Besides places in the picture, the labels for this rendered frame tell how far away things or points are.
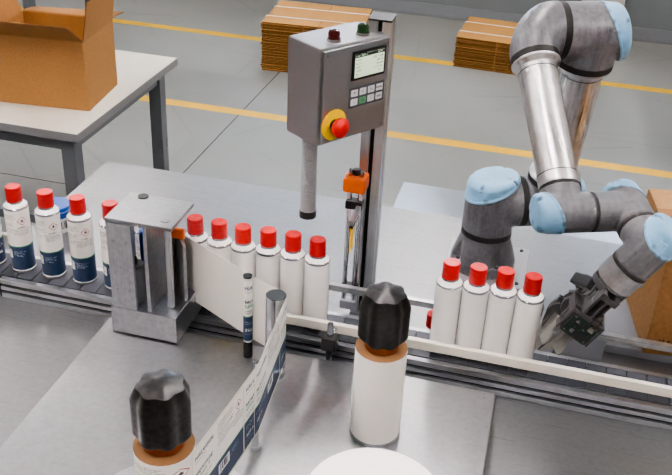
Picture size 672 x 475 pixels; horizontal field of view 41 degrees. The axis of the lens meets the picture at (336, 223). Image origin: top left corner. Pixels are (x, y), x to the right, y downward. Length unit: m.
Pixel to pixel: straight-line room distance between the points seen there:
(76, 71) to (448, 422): 1.93
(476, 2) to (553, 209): 5.52
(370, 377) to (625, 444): 0.54
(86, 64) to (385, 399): 1.91
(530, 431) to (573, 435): 0.08
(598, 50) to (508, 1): 5.23
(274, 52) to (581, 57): 4.07
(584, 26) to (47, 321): 1.26
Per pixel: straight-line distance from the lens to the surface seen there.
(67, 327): 1.99
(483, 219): 2.02
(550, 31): 1.81
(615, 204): 1.69
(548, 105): 1.73
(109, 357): 1.81
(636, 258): 1.64
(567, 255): 2.33
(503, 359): 1.79
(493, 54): 6.03
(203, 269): 1.81
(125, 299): 1.82
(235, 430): 1.46
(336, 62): 1.62
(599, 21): 1.85
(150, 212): 1.74
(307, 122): 1.67
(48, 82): 3.20
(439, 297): 1.75
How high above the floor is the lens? 1.98
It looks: 29 degrees down
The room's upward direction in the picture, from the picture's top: 3 degrees clockwise
